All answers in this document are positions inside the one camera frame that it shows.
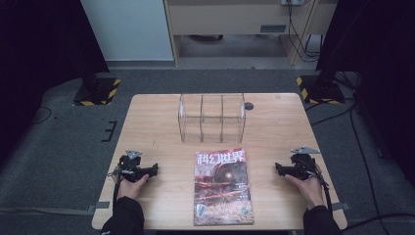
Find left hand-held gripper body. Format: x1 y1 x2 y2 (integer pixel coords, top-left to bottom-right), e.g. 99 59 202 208
112 149 148 183

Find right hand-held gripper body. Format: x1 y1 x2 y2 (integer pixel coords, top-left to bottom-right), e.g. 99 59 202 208
290 145 321 181

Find red cover magazine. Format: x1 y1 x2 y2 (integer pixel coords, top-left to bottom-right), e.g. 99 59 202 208
193 147 255 227

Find clear acrylic file rack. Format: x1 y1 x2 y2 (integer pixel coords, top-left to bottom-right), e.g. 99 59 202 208
177 93 247 144

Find person's left hand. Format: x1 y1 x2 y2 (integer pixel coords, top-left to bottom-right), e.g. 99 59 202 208
115 173 151 201

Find person's right hand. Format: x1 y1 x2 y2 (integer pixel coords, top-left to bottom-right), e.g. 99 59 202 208
284 164 328 211

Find black stand base striped tape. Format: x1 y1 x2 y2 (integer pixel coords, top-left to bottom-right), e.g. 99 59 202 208
72 76 122 107
295 74 346 106

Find black curtain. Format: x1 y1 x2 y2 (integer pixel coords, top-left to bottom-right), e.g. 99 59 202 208
0 0 111 165
314 0 415 189

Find white panel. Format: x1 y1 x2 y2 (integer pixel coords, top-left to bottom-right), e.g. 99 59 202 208
79 0 174 62

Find beige wooden desk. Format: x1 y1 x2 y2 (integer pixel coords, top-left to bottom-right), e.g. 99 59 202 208
162 0 339 68

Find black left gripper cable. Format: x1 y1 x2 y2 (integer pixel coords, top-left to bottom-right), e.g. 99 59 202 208
112 169 124 204

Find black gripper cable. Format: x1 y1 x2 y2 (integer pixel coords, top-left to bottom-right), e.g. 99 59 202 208
112 169 124 204
301 160 334 213

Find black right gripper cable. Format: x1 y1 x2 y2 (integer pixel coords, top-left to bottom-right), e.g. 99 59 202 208
301 160 334 213

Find black floor cable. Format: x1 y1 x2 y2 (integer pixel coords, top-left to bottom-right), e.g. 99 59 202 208
340 212 415 232
30 106 53 125
309 103 356 127
349 107 392 235

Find black hanging cables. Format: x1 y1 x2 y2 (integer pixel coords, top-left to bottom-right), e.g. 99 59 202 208
285 0 324 64

